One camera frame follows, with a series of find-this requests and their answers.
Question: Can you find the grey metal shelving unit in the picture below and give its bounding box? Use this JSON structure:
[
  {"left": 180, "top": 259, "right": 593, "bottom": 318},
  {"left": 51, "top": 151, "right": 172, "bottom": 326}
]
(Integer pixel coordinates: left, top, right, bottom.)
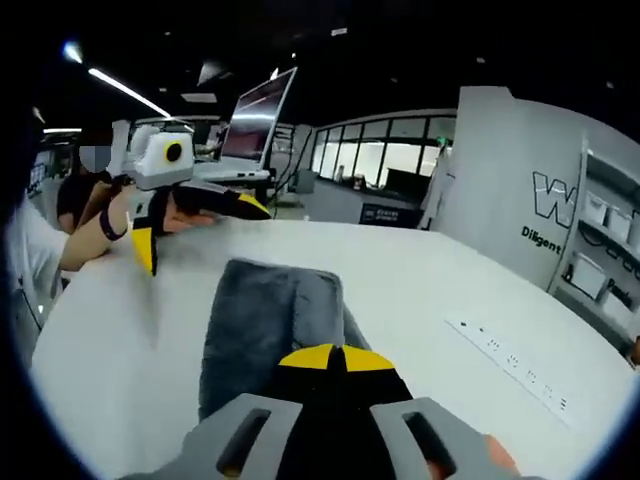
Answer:
[{"left": 547, "top": 139, "right": 640, "bottom": 351}]

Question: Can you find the grey fluffy towel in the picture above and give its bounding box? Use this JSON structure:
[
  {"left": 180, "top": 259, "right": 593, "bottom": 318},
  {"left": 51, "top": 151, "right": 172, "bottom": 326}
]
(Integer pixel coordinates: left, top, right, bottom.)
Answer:
[{"left": 198, "top": 258, "right": 374, "bottom": 424}]

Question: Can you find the row of white storage bins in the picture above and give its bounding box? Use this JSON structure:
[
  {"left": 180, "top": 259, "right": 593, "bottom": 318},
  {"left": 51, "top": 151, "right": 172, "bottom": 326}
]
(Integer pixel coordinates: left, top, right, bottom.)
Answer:
[{"left": 569, "top": 192, "right": 640, "bottom": 326}]

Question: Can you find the dark wristband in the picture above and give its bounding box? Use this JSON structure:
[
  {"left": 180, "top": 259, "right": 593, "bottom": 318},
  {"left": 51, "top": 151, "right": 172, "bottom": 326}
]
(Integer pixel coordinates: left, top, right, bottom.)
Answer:
[{"left": 98, "top": 207, "right": 130, "bottom": 242}]

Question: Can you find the black computer monitor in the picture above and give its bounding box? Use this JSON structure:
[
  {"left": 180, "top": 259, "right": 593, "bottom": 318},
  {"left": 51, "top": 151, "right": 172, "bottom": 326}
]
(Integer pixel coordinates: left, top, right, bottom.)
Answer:
[{"left": 387, "top": 167, "right": 429, "bottom": 194}]

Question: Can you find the black cable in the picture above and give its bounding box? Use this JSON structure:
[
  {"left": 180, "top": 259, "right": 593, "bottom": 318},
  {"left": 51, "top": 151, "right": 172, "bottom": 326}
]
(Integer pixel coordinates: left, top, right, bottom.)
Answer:
[{"left": 17, "top": 277, "right": 46, "bottom": 321}]

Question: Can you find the person's left hand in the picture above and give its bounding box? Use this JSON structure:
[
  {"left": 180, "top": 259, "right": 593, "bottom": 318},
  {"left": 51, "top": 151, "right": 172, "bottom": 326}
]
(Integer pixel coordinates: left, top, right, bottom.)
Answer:
[{"left": 115, "top": 188, "right": 151, "bottom": 231}]

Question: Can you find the person's right hand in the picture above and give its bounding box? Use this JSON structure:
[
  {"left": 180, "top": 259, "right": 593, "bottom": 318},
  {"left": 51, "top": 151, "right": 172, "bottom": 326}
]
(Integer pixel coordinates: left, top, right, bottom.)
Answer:
[{"left": 483, "top": 434, "right": 519, "bottom": 474}]

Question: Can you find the white power strip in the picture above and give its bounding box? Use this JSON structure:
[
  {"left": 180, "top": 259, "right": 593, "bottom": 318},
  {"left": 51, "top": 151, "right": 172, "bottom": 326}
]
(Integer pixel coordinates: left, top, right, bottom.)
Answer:
[{"left": 444, "top": 315, "right": 576, "bottom": 429}]

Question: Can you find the grey low counter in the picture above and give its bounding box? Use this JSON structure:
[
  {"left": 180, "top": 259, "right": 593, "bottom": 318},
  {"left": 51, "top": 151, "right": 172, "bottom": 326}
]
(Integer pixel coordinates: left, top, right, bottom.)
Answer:
[{"left": 312, "top": 174, "right": 426, "bottom": 229}]

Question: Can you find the laptop on stand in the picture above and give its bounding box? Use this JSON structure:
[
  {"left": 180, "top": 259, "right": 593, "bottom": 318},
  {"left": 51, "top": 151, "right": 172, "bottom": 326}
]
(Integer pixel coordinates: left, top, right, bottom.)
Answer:
[{"left": 192, "top": 67, "right": 299, "bottom": 184}]

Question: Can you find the ceiling light strip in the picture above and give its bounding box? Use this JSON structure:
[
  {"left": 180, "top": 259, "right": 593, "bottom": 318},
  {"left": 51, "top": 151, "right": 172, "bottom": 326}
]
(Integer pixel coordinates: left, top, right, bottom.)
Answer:
[{"left": 88, "top": 67, "right": 171, "bottom": 119}]

